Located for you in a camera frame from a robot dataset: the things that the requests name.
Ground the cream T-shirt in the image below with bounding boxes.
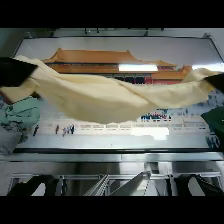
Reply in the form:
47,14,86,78
0,55,222,125

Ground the mint green garment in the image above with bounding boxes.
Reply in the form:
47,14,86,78
0,96,43,132

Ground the dark green garment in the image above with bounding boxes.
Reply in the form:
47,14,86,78
201,106,224,150

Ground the grey garment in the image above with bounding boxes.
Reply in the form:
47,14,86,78
0,120,33,156

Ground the silver frame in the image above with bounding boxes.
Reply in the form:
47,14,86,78
0,151,224,197

